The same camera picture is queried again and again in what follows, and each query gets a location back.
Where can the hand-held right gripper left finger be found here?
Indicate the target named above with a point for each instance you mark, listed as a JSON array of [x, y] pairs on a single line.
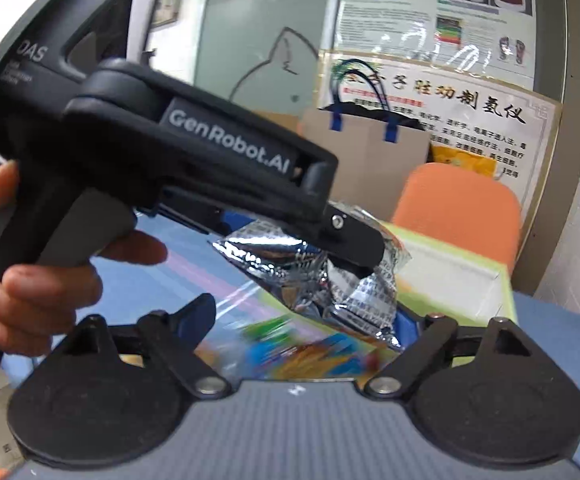
[[197, 317]]

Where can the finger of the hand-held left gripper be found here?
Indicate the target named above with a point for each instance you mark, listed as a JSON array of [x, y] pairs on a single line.
[[190, 215], [354, 242]]

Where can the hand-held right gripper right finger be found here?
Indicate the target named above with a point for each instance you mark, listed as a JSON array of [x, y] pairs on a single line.
[[437, 330]]

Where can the light green cardboard box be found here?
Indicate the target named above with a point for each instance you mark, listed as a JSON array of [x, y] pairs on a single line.
[[449, 280]]

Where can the silver foil snack packet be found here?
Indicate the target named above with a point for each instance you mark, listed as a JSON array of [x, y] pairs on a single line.
[[290, 270]]

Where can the person's left hand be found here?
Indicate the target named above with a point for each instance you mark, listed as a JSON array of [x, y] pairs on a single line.
[[60, 285]]

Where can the pile of colourful snack packets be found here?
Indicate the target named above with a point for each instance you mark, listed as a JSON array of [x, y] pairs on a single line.
[[295, 352]]

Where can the orange chair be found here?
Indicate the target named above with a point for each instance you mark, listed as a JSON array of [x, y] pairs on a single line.
[[462, 210]]

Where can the glass door with cat outline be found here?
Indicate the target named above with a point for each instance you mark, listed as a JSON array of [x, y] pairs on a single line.
[[250, 35]]

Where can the small framed wall notice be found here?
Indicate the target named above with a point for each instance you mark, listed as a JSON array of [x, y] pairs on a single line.
[[166, 5]]

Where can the wall poster with black calligraphy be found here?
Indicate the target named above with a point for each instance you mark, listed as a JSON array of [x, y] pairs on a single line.
[[494, 110]]

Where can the white wall poster with photos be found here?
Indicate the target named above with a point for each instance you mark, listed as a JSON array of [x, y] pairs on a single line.
[[394, 5]]

